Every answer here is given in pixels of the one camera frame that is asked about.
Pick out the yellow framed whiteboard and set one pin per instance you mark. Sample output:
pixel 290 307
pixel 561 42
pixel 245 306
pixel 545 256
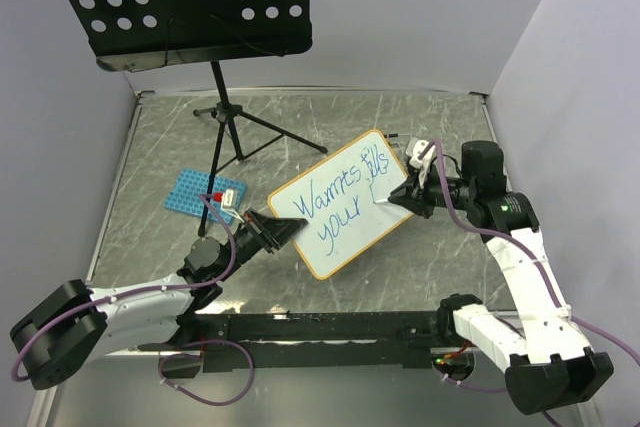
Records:
pixel 336 197

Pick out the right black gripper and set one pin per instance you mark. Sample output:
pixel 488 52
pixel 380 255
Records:
pixel 408 196

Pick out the wire whiteboard easel stand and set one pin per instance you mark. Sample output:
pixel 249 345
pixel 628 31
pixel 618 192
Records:
pixel 395 139

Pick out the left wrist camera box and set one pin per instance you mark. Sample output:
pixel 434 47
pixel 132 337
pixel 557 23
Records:
pixel 226 199

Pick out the black perforated music stand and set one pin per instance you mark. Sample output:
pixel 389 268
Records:
pixel 141 35

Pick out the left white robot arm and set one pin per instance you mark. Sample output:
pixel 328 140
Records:
pixel 77 323

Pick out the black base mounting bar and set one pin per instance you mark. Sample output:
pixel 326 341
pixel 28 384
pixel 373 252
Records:
pixel 405 338

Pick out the blue studded building plate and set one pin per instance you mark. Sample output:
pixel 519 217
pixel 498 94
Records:
pixel 190 184

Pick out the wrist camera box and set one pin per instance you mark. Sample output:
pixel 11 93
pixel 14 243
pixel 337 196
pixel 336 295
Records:
pixel 419 154
pixel 226 199

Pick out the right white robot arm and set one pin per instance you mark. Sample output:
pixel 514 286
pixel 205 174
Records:
pixel 548 362

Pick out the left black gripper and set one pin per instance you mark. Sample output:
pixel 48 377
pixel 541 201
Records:
pixel 276 231

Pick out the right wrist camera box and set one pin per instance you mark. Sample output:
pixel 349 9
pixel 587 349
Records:
pixel 419 154

